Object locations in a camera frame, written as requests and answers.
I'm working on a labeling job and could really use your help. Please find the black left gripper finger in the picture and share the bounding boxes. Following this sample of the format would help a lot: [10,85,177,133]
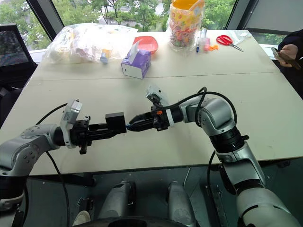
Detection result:
[88,129,126,142]
[89,122,107,131]

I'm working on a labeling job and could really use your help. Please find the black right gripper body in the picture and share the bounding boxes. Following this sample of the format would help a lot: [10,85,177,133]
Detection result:
[150,105,170,132]

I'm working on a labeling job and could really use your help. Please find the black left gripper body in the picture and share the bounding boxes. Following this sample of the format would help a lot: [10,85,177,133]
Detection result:
[69,115,93,155]

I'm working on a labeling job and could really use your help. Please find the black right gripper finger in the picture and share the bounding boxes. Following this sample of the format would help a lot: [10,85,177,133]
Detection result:
[127,119,156,132]
[131,112,154,123]

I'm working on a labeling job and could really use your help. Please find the small black box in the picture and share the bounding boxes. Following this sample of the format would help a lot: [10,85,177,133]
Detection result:
[105,112,127,135]

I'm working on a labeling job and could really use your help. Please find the purple tissue box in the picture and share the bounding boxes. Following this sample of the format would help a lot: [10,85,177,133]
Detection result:
[121,39,152,80]

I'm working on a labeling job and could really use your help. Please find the person's bare hand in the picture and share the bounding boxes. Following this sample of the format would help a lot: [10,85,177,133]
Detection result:
[278,44,299,68]

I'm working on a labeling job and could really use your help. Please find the grey rounded robot leg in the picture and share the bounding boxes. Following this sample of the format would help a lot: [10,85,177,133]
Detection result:
[167,181,197,227]
[98,180,137,221]

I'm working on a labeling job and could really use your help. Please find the blue and yellow bottle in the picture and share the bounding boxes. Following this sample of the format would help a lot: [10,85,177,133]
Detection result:
[99,48,114,65]

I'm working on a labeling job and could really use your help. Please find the red plastic bowl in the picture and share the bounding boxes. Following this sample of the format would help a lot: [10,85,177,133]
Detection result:
[132,35,159,55]

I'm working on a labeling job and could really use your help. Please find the white shoe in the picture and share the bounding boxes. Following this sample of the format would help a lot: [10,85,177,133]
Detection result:
[71,210,92,227]

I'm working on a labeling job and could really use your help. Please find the large clear plastic bag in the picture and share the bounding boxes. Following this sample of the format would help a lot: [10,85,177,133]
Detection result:
[42,23,139,65]

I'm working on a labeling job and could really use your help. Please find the dark rounded robot torso edge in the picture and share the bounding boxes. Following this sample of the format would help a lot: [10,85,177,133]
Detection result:
[87,215,190,227]

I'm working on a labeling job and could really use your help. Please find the clear bag of colourful candy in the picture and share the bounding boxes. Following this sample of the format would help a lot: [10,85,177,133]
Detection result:
[166,0,205,56]

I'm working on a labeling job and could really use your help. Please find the black mesh office chair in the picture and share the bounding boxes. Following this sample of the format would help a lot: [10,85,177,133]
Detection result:
[0,23,39,100]

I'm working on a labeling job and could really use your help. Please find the small clear plastic sleeve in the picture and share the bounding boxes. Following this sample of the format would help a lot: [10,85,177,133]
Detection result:
[228,30,252,46]

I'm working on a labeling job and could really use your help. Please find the person's dark sleeve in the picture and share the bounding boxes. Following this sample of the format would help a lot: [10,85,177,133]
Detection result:
[277,29,303,51]

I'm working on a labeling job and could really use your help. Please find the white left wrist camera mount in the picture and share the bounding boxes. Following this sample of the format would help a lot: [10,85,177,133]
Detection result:
[59,99,83,149]

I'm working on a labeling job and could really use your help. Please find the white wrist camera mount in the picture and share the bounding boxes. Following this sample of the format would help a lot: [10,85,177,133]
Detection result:
[144,85,177,129]
[59,99,83,149]

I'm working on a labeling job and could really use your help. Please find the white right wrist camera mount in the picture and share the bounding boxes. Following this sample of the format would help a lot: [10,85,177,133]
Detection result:
[144,85,177,129]

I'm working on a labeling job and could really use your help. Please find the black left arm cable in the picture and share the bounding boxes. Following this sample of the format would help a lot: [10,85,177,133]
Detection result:
[35,102,71,227]

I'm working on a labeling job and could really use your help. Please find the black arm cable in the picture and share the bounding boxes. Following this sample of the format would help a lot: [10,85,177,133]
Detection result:
[35,102,71,227]
[165,87,238,190]

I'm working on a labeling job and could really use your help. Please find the thin white wire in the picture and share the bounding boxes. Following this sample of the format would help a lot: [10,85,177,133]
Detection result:
[183,167,192,188]

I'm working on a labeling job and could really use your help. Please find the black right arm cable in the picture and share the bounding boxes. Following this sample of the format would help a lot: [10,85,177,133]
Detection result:
[165,87,238,190]

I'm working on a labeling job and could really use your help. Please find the red handled scissors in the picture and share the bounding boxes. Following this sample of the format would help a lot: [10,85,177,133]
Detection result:
[215,35,245,53]

